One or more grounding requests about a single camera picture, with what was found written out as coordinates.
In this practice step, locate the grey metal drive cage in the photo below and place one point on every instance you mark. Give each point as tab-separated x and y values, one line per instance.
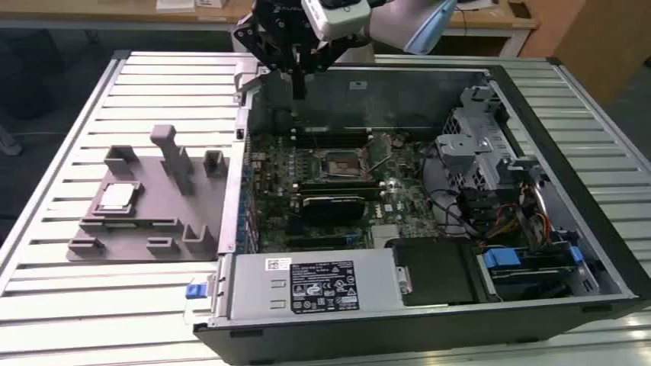
472	152

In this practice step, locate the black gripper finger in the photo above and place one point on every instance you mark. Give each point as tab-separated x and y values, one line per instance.
331	53
264	53

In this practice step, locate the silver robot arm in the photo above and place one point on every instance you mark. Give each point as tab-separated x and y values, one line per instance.
385	23

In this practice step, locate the hard disk in blue carrier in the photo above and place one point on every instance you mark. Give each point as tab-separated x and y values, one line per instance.
500	259

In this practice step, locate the CPU socket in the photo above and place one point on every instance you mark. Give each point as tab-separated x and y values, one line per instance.
339	164

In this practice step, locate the green RAM stick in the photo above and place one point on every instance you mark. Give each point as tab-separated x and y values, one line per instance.
124	224

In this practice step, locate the blue case latch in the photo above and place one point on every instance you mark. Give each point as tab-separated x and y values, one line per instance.
195	291

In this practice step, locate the thin metal locking lever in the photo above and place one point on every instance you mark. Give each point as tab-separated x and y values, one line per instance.
315	141
381	160

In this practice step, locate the grey parts rack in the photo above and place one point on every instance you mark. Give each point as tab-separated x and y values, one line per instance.
163	213

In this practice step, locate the silver power supply unit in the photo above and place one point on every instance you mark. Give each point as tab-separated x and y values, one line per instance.
253	282

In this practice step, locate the small white box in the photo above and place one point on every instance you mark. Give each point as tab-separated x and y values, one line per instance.
212	3

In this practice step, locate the black open PC case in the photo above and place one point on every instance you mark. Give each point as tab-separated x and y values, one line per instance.
356	343

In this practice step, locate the wooden cabinet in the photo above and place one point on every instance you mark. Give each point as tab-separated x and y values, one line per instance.
600	45

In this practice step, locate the black graphics card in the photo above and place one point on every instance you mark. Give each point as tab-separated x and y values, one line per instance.
332	209

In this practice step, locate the wooden desk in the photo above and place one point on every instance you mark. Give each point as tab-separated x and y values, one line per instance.
152	17

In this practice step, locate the black phone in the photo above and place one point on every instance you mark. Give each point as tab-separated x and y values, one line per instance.
520	9

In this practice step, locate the white paper box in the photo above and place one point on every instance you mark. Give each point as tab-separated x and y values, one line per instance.
173	4

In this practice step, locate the white stand foot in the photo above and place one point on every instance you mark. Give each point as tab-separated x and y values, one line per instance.
9	143

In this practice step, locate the silver finned heatsink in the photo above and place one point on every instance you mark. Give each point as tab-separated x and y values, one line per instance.
387	234

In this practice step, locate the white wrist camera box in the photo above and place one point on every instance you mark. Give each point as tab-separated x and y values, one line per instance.
340	23

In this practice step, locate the silver square CPU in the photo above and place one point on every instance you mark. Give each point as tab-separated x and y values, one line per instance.
119	195

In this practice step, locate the green motherboard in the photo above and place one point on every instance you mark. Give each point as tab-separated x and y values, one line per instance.
407	198

